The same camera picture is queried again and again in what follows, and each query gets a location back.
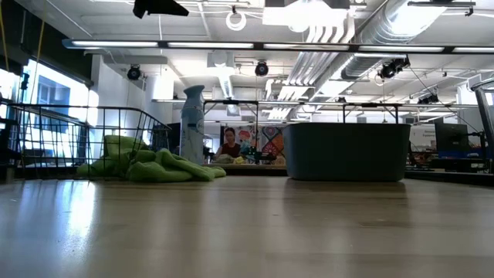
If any silver ventilation duct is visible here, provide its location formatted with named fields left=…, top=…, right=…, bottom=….
left=341, top=0, right=448, bottom=80

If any black background device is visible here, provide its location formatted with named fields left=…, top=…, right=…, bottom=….
left=246, top=148, right=277, bottom=163

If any black aluminium table frame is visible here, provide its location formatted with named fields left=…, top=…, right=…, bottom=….
left=225, top=164, right=494, bottom=187

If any colourful patterned panel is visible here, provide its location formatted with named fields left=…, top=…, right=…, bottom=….
left=222, top=124, right=286, bottom=165

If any light blue spray bottle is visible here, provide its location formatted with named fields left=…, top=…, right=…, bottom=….
left=180, top=84, right=206, bottom=165

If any person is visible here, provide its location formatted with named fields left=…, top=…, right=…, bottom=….
left=215, top=127, right=245, bottom=160

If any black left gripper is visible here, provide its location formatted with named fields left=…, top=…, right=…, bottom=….
left=133, top=0, right=190, bottom=19

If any black overhead light bar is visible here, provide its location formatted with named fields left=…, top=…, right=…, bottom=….
left=61, top=37, right=494, bottom=54

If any black frame table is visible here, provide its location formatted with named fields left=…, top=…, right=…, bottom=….
left=203, top=99, right=260, bottom=163
left=342, top=102, right=401, bottom=124

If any white coiled cable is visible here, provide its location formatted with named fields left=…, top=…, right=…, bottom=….
left=225, top=10, right=247, bottom=32

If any black wire basket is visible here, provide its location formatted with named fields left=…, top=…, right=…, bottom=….
left=5, top=102, right=173, bottom=181

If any black monitor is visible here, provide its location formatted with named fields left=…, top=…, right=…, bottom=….
left=435, top=122, right=470, bottom=152

